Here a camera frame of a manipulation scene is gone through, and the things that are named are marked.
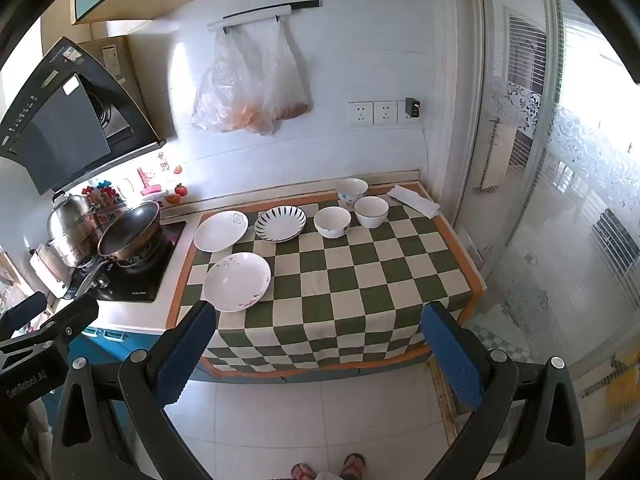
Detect person's right foot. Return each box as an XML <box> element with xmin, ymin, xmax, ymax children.
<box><xmin>340</xmin><ymin>452</ymin><xmax>367</xmax><ymax>480</ymax></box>

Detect frosted glass sliding door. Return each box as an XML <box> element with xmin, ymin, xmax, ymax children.
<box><xmin>475</xmin><ymin>0</ymin><xmax>640</xmax><ymax>411</ymax></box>

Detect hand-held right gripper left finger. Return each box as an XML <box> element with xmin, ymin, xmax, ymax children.
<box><xmin>51</xmin><ymin>301</ymin><xmax>217</xmax><ymax>480</ymax></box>

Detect white hanging rod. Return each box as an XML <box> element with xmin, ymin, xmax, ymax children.
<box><xmin>207</xmin><ymin>4</ymin><xmax>292</xmax><ymax>32</ymax></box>

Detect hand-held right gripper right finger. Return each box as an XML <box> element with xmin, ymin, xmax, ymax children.
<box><xmin>421</xmin><ymin>302</ymin><xmax>586</xmax><ymax>480</ymax></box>

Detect dark frying wok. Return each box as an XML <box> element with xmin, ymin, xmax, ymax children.
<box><xmin>74</xmin><ymin>201</ymin><xmax>163</xmax><ymax>297</ymax></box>

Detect green white checkered tablecloth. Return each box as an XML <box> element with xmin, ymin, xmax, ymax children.
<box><xmin>166</xmin><ymin>182</ymin><xmax>487</xmax><ymax>380</ymax></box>

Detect small clear plastic bag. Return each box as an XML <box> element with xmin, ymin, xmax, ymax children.
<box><xmin>260</xmin><ymin>17</ymin><xmax>310</xmax><ymax>121</ymax></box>

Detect white bowl with floral print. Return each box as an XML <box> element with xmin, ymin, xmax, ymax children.
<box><xmin>313</xmin><ymin>206</ymin><xmax>352</xmax><ymax>239</ymax></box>

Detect blue base cabinet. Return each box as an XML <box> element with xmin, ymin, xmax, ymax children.
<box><xmin>75</xmin><ymin>327</ymin><xmax>168</xmax><ymax>361</ymax></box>

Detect folded white cloth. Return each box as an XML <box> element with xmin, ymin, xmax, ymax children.
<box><xmin>387</xmin><ymin>185</ymin><xmax>442</xmax><ymax>219</ymax></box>

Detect black range hood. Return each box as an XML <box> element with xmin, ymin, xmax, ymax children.
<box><xmin>0</xmin><ymin>36</ymin><xmax>167</xmax><ymax>196</ymax></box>

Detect black gas stove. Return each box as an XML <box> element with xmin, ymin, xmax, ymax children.
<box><xmin>65</xmin><ymin>220</ymin><xmax>187</xmax><ymax>303</ymax></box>

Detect white floral plate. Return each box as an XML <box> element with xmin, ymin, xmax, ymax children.
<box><xmin>193</xmin><ymin>210</ymin><xmax>249</xmax><ymax>253</ymax></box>
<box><xmin>202</xmin><ymin>252</ymin><xmax>272</xmax><ymax>313</ymax></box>

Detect black wall rail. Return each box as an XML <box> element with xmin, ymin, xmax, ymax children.
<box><xmin>223</xmin><ymin>0</ymin><xmax>321</xmax><ymax>25</ymax></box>

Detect colourful clips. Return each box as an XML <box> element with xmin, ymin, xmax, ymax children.
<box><xmin>82</xmin><ymin>183</ymin><xmax>128</xmax><ymax>208</ymax></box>

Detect white plate with black stripes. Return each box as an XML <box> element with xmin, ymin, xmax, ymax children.
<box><xmin>254</xmin><ymin>205</ymin><xmax>307</xmax><ymax>243</ymax></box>

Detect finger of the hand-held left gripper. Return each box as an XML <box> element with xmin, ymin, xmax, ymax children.
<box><xmin>35</xmin><ymin>294</ymin><xmax>100</xmax><ymax>356</ymax></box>
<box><xmin>0</xmin><ymin>291</ymin><xmax>47</xmax><ymax>333</ymax></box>

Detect large clear plastic bag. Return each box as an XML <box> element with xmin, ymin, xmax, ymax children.
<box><xmin>190</xmin><ymin>25</ymin><xmax>276</xmax><ymax>136</ymax></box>

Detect white bowl with blue print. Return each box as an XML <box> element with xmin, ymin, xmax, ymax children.
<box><xmin>336</xmin><ymin>178</ymin><xmax>369</xmax><ymax>206</ymax></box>

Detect stainless steel steamer pot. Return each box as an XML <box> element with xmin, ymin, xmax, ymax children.
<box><xmin>46</xmin><ymin>194</ymin><xmax>101</xmax><ymax>268</ymax></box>

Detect plain white bowl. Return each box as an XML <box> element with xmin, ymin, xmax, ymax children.
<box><xmin>354</xmin><ymin>196</ymin><xmax>390</xmax><ymax>229</ymax></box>

